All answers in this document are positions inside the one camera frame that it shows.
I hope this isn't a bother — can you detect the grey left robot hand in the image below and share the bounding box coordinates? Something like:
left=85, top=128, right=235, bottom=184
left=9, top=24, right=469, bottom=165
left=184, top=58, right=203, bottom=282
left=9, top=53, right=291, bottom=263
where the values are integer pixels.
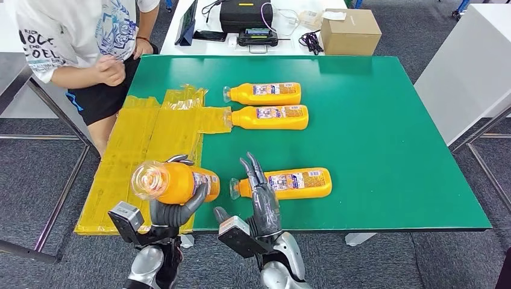
left=149, top=154, right=210, bottom=230

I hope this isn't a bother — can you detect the person's left hand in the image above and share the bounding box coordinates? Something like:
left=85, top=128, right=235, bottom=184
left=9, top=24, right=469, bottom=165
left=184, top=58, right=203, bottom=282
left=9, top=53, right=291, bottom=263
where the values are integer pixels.
left=133, top=39, right=154, bottom=61

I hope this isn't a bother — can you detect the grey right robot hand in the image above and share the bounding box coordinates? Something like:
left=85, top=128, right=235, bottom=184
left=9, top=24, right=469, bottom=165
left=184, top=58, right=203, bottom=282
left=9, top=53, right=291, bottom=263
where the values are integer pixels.
left=212, top=152, right=283, bottom=240

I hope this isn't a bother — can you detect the person's right hand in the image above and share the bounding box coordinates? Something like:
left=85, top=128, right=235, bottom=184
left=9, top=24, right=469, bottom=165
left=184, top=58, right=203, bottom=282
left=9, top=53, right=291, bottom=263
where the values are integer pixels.
left=94, top=54, right=127, bottom=87

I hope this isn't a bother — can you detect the orange detergent bottle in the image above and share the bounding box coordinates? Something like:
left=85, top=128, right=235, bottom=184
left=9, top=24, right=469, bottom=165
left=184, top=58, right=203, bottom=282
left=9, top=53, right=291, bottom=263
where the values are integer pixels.
left=229, top=167, right=333, bottom=200
left=222, top=82, right=302, bottom=106
left=223, top=105, right=309, bottom=131
left=131, top=160, right=221, bottom=205

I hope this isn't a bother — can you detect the tablet in blue cover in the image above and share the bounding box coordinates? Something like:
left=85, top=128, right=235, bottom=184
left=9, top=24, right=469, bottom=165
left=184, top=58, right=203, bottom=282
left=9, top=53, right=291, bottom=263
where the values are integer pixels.
left=175, top=0, right=199, bottom=46

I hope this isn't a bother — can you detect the person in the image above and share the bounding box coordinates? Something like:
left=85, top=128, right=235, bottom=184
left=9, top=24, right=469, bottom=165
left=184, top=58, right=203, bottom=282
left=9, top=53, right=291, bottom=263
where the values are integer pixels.
left=15, top=0, right=160, bottom=157

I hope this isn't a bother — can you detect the black smartphone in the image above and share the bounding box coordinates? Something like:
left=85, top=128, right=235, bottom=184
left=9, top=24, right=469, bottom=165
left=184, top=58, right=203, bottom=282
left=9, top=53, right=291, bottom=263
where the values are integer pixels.
left=192, top=30, right=228, bottom=43

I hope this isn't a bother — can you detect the white desk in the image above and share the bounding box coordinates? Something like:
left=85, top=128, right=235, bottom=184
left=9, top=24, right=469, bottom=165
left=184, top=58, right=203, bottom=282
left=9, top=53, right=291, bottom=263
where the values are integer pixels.
left=159, top=0, right=348, bottom=57

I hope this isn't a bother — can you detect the black carrying case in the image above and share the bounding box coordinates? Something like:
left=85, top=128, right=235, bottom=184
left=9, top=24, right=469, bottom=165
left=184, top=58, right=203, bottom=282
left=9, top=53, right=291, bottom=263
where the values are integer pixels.
left=219, top=0, right=274, bottom=34

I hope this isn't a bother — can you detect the black handheld controller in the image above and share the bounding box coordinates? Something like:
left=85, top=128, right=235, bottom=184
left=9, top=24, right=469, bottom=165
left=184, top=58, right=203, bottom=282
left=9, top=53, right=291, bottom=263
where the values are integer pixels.
left=237, top=28, right=292, bottom=54

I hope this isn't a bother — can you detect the white plastic packet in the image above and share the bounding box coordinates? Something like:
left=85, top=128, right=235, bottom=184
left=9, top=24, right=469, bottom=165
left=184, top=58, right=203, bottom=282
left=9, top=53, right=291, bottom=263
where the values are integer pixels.
left=298, top=10, right=324, bottom=31

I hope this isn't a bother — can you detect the brown cardboard box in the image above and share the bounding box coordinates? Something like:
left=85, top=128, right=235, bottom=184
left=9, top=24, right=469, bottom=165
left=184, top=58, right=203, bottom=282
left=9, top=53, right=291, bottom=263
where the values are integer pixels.
left=320, top=8, right=383, bottom=57

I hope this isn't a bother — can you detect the white paper slip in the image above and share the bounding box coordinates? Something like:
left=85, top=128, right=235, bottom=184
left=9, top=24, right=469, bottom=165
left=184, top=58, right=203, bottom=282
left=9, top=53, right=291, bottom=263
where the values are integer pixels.
left=321, top=10, right=347, bottom=22

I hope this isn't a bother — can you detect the white table with metal legs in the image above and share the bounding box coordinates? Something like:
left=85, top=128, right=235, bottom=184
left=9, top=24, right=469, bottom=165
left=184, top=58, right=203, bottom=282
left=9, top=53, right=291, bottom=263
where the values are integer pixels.
left=413, top=4, right=511, bottom=214

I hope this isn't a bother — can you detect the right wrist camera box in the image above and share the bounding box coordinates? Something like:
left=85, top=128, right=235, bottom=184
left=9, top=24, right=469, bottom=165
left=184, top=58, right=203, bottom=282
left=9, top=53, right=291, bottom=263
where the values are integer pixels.
left=217, top=215, right=274, bottom=259

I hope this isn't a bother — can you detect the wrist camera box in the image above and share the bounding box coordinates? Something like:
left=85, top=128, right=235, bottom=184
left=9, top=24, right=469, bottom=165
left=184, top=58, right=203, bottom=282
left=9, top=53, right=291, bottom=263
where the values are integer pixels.
left=217, top=215, right=274, bottom=259
left=107, top=201, right=145, bottom=245

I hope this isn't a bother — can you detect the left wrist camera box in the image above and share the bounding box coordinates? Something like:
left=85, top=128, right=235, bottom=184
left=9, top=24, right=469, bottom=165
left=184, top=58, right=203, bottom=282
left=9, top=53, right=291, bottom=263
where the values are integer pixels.
left=107, top=201, right=145, bottom=245

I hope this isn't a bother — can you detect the steel frame table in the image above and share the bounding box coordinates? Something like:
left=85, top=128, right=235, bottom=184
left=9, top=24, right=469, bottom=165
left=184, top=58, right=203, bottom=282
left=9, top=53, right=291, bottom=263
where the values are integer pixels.
left=0, top=52, right=101, bottom=264

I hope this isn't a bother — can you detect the white cable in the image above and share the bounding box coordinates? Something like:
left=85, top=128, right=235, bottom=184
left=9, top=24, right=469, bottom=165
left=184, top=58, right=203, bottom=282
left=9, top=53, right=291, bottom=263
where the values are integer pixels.
left=260, top=2, right=301, bottom=37

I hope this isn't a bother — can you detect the black coiled cable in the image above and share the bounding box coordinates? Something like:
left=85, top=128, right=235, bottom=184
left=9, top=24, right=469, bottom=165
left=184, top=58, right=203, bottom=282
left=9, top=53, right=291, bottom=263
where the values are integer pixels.
left=298, top=30, right=325, bottom=56

